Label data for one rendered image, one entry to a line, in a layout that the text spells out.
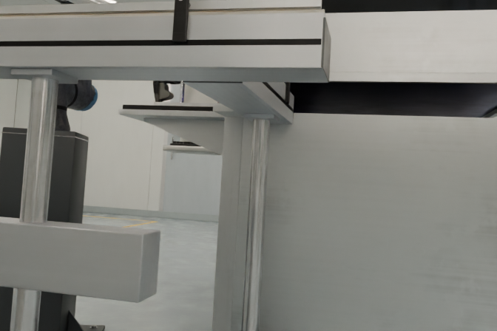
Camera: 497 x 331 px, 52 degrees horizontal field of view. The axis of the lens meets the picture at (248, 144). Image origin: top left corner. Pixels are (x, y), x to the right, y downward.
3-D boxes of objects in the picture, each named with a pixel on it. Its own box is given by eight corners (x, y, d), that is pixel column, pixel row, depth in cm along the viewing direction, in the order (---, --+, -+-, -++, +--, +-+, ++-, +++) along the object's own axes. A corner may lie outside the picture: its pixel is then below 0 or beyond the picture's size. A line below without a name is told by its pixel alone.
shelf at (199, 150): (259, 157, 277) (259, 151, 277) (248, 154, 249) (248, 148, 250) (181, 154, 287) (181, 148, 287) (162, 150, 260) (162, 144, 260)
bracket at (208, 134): (232, 157, 183) (234, 121, 184) (230, 157, 180) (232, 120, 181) (144, 153, 191) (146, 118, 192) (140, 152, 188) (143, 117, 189)
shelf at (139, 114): (282, 137, 239) (282, 133, 239) (248, 117, 171) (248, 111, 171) (186, 133, 250) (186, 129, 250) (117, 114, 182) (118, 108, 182)
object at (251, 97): (251, 123, 169) (254, 76, 170) (297, 124, 166) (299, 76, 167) (174, 82, 103) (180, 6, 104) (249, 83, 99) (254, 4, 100)
